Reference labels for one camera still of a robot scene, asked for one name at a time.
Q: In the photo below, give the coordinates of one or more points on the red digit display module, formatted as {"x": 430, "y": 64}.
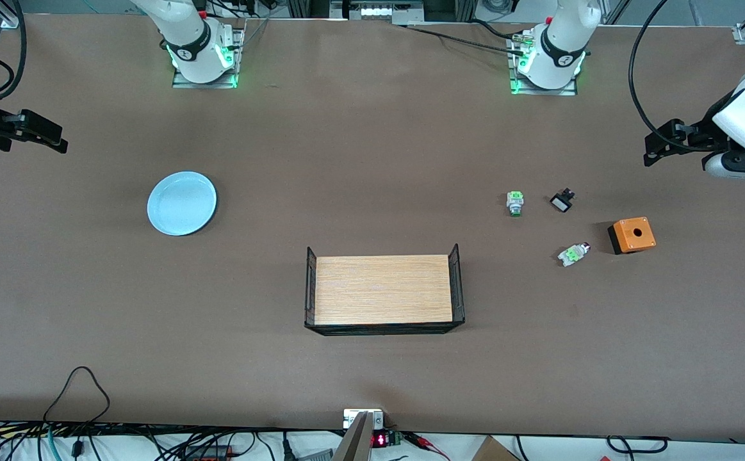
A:
{"x": 379, "y": 440}

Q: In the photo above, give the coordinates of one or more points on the orange button enclosure box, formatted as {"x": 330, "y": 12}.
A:
{"x": 633, "y": 235}

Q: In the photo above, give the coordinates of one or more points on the red black clip lead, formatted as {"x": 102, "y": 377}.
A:
{"x": 426, "y": 443}

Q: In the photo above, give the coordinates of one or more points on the black square push button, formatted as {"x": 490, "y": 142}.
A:
{"x": 562, "y": 202}

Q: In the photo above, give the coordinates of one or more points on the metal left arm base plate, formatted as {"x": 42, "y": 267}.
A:
{"x": 542, "y": 92}

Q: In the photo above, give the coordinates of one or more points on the wooden shelf black mesh sides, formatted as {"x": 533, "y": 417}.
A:
{"x": 382, "y": 288}

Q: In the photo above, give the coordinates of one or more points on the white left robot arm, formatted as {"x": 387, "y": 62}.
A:
{"x": 561, "y": 57}

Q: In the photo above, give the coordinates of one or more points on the light blue round plate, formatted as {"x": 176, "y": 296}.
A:
{"x": 182, "y": 203}

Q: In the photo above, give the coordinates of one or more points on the black device white lights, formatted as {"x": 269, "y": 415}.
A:
{"x": 375, "y": 11}

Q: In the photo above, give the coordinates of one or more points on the grey metal camera mount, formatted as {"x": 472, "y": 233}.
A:
{"x": 356, "y": 442}

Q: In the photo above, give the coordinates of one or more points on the green push button switch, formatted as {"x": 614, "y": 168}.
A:
{"x": 515, "y": 202}

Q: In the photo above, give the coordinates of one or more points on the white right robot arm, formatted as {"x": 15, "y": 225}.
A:
{"x": 189, "y": 45}

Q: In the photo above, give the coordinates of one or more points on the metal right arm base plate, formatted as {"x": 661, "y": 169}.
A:
{"x": 205, "y": 84}

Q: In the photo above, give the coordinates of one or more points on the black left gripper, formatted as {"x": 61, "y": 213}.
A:
{"x": 700, "y": 134}

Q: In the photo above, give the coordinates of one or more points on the brown cardboard piece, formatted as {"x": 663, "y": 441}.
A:
{"x": 494, "y": 451}

